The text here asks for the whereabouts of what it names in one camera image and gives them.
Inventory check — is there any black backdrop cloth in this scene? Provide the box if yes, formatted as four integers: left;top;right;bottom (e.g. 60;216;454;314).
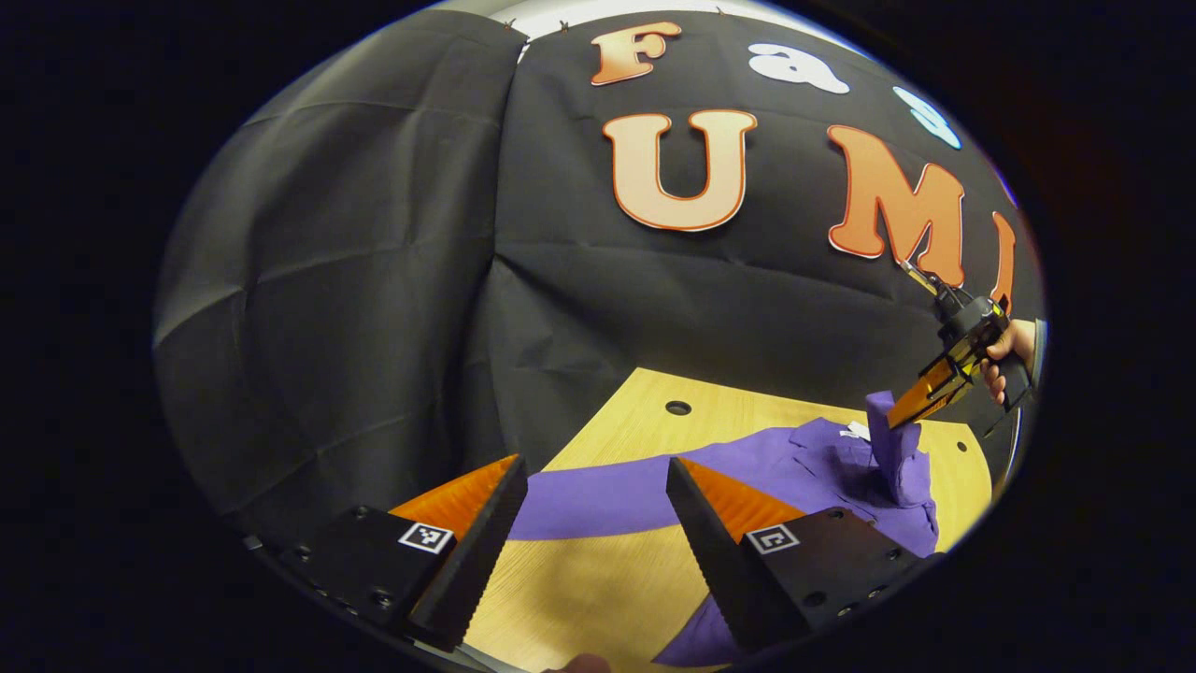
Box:
152;7;1046;552

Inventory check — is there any purple shirt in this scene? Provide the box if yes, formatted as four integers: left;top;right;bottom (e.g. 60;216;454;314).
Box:
509;390;940;666

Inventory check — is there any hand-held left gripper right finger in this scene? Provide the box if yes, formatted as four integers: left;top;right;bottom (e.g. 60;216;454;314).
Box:
665;456;945;655

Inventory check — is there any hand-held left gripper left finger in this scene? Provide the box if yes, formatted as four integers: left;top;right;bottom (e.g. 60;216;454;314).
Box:
271;454;529;652

